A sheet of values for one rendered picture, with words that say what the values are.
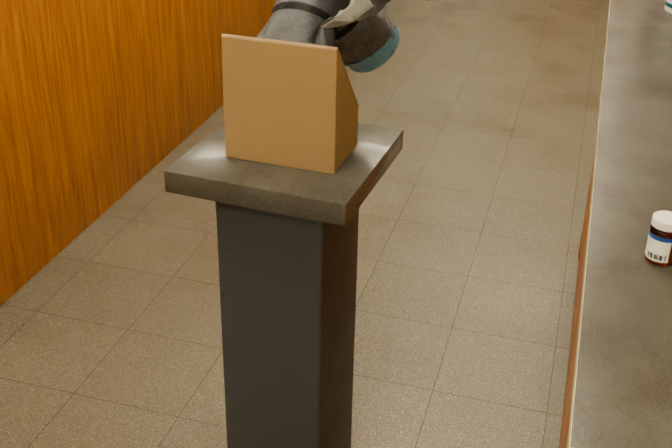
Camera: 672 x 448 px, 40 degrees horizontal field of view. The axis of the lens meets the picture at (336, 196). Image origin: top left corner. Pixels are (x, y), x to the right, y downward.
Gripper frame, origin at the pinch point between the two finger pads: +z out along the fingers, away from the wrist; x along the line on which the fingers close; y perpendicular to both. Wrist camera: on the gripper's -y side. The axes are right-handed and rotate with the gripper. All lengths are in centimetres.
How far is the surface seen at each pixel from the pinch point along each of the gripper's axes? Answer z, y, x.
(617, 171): -46, -16, -34
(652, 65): -92, 20, -18
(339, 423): -13, 28, -86
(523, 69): -248, 257, -23
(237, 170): 11.4, 11.7, -30.0
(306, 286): 1, 11, -51
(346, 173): -4.4, 3.1, -31.5
